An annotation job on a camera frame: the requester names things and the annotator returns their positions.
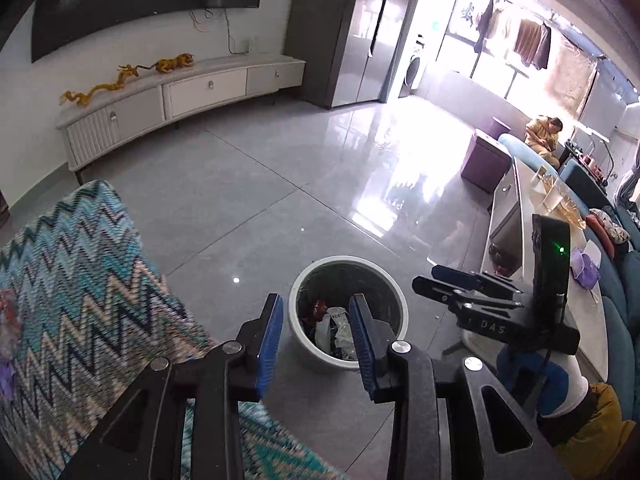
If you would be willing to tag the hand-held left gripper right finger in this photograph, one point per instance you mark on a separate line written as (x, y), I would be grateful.
(362, 345)

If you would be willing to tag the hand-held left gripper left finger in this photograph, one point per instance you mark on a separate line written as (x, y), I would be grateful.
(270, 345)

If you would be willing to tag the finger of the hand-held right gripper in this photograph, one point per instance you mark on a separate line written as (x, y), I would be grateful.
(435, 286)
(450, 274)

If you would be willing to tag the white round waste bin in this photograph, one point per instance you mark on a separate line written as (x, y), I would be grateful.
(300, 340)

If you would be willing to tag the person's right hand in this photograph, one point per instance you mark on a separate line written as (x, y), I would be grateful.
(520, 380)

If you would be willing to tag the purple cloth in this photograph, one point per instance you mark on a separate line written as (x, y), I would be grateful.
(585, 267)

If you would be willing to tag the red crumpled packet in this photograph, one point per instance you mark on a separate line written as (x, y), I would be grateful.
(319, 308)

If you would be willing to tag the blue sofa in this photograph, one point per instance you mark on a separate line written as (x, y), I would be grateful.
(615, 280)

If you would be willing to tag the clear glassware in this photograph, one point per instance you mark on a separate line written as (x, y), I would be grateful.
(555, 197)

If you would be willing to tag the patterned cushion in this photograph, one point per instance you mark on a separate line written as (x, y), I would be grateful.
(610, 227)

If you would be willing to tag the white coffee table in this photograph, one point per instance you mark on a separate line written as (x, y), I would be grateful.
(525, 200)

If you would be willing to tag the purple ottoman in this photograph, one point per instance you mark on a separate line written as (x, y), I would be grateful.
(482, 162)
(500, 127)

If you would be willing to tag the mustard yellow garment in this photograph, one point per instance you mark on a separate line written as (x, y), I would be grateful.
(605, 430)

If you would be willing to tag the zigzag knitted blanket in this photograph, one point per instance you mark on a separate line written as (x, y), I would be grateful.
(75, 285)

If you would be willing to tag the washing machine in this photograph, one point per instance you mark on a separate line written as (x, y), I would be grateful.
(412, 67)

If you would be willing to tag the hanging brown garment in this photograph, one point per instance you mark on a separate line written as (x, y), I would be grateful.
(532, 42)

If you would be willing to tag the hanging beige garment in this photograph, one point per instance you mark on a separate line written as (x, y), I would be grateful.
(502, 30)

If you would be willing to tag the hanging dark jacket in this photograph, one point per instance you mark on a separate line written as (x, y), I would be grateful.
(482, 22)

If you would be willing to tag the steel refrigerator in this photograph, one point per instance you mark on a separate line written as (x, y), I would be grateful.
(385, 25)

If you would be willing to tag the white television cabinet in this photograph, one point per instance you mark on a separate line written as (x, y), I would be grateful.
(200, 90)

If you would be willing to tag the small purple wrapper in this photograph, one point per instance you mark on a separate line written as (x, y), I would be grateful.
(6, 380)

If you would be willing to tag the golden tiger ornament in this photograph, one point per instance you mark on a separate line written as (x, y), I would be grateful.
(172, 63)

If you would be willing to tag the white power adapter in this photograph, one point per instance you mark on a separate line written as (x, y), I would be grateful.
(245, 46)

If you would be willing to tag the golden dragon ornament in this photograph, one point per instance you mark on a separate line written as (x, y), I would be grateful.
(127, 72)

